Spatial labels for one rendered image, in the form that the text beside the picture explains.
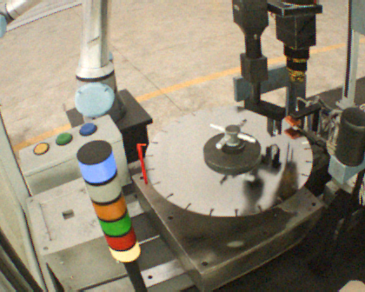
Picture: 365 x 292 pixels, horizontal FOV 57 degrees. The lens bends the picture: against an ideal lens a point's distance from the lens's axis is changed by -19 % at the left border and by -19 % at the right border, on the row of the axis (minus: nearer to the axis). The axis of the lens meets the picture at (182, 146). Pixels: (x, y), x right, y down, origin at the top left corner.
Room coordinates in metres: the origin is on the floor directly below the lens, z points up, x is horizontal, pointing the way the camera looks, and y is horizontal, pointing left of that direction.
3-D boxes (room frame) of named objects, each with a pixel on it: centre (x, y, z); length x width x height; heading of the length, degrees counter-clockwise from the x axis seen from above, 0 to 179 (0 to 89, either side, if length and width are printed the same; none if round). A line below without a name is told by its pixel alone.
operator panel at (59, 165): (0.77, 0.29, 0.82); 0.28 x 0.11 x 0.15; 113
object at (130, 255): (0.36, 0.10, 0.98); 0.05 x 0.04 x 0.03; 23
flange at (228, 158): (0.60, -0.09, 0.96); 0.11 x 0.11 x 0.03
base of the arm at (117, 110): (1.13, 0.24, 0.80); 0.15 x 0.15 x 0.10
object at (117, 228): (0.36, 0.10, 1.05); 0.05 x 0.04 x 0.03; 23
